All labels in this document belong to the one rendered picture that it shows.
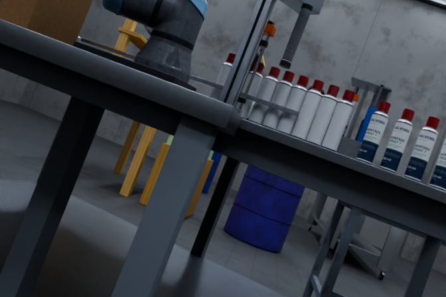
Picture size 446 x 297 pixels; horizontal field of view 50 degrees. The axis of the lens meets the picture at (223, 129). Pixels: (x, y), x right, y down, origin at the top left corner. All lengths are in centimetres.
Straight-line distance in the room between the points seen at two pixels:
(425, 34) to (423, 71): 89
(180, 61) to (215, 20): 1085
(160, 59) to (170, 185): 48
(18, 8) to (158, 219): 99
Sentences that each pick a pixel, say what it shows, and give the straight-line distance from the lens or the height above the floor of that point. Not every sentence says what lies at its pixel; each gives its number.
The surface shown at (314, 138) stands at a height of 90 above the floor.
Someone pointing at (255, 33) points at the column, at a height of 113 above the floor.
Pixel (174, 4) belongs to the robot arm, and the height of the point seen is 105.
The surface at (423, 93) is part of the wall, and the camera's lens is 1204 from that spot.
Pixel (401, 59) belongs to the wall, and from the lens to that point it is 1207.
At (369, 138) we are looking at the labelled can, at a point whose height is 96.
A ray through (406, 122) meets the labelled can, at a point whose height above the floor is 104.
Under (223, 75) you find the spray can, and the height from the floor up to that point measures 100.
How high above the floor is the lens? 75
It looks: 2 degrees up
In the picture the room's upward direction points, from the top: 21 degrees clockwise
